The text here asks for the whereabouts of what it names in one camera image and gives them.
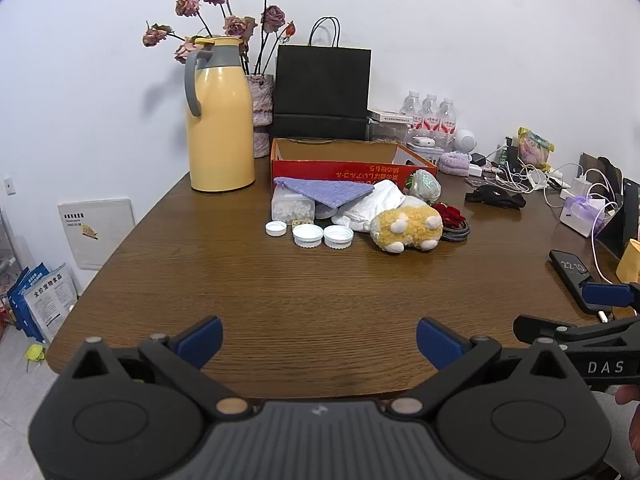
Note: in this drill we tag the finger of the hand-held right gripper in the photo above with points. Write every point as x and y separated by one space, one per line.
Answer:
607 295
540 329

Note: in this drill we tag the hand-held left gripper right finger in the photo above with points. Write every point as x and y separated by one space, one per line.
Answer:
440 341

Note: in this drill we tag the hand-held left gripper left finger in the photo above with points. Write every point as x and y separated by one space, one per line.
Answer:
202 341

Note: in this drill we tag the yellow plush toy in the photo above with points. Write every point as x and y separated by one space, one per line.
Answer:
415 227

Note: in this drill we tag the small white bottle cap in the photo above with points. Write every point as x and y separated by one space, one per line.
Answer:
276 229

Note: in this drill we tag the white ribbed bottle cap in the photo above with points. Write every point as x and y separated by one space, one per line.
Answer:
308 235
338 236

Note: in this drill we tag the white plastic bag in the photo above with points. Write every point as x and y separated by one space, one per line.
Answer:
370 205

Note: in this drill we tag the small gold box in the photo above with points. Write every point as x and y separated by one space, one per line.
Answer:
302 222

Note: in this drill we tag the iridescent ball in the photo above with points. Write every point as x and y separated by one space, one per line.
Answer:
424 186

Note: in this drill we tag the clear bead container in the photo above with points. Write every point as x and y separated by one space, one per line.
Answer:
290 208

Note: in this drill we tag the white round lid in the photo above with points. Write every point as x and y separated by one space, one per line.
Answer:
324 211

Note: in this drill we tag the purple knitted cloth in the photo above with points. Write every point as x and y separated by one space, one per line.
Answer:
325 191

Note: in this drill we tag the red cardboard box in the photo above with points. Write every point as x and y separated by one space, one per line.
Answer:
340 170

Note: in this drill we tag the person's right hand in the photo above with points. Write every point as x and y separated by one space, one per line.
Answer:
627 395

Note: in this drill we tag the yellow cup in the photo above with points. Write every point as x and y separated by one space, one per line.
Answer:
630 262

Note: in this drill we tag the black phone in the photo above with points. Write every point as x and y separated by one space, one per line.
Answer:
570 267

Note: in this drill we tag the black tablet stand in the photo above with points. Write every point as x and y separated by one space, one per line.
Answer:
627 220

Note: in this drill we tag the white power adapter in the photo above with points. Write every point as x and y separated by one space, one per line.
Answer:
581 185

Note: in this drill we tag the black cloth pouch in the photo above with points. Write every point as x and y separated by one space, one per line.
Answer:
495 196

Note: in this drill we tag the white printed bag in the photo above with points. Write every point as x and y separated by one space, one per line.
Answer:
52 305

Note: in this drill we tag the yellow pink snack packet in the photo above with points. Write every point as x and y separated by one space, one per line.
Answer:
534 149

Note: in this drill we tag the yellow green floor item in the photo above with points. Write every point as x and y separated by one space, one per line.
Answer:
35 353

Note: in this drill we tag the black upright device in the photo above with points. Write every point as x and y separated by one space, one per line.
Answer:
512 155

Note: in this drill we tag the white charger cube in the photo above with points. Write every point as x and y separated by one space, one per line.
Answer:
476 171

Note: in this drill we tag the purple rolled towel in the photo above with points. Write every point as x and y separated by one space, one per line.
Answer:
454 163

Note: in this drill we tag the black charger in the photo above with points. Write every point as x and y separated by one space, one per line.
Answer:
479 159

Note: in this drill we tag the blue white bag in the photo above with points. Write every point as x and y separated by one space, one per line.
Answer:
20 300

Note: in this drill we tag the silver tin box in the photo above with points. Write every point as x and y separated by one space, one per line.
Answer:
427 154

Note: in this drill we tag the white earbud case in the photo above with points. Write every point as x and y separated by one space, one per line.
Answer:
424 142

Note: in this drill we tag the white round speaker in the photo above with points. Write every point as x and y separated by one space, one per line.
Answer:
466 141

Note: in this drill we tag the clear plastic container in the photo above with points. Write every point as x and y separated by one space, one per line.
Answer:
387 131

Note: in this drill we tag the yellow thermos jug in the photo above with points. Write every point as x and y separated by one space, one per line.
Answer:
220 125

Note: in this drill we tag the clear water bottle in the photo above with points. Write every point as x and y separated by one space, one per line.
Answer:
448 115
411 107
430 112

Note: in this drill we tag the white flat box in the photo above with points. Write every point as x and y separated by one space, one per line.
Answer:
390 115

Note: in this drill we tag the purple white vase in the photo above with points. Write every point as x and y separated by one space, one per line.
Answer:
262 105

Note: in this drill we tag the black paper bag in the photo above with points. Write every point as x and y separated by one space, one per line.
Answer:
322 85

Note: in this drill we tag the dried rose bouquet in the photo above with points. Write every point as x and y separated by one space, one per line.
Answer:
240 25

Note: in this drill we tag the white wall panel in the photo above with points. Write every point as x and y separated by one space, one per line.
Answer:
95 232

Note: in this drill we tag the white wall socket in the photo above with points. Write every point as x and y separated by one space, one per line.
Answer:
9 186

